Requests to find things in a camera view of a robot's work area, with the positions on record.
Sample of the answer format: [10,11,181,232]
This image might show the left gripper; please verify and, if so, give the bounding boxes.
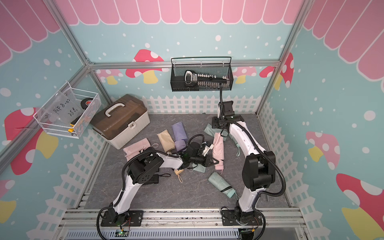
[189,153,218,167]

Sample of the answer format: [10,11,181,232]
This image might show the pink sleeved umbrella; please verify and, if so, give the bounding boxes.
[212,133,225,172]

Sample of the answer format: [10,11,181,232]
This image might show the mint sleeved umbrella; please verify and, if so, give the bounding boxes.
[193,164,206,173]
[204,124,229,141]

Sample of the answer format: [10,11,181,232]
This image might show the purple sleeved umbrella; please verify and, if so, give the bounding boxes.
[172,122,188,142]

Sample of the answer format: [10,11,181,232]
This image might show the beige sleeved umbrella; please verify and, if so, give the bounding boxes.
[157,130,175,152]

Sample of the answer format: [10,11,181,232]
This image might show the black umbrella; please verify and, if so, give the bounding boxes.
[144,173,171,185]

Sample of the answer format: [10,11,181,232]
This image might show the light pink umbrella sleeve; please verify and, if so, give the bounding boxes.
[123,138,151,161]

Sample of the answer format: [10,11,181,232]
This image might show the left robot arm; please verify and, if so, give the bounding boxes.
[96,147,219,230]

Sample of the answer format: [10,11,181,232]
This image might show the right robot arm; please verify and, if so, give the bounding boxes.
[212,101,287,225]

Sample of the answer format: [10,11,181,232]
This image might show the socket set in basket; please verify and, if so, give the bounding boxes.
[184,71,231,89]

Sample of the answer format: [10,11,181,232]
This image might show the brown white tool box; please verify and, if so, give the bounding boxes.
[91,94,150,150]

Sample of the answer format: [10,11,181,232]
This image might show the black tape roll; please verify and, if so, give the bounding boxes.
[81,98,93,110]

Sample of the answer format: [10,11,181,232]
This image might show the yellow black utility knife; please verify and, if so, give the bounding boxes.
[68,116,84,135]

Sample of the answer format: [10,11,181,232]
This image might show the black wire wall basket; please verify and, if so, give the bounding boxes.
[170,57,234,92]

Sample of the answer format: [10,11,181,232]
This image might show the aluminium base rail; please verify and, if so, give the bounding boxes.
[56,207,310,240]

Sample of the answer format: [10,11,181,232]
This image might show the clear plastic wall bin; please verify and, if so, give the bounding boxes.
[33,82,102,139]

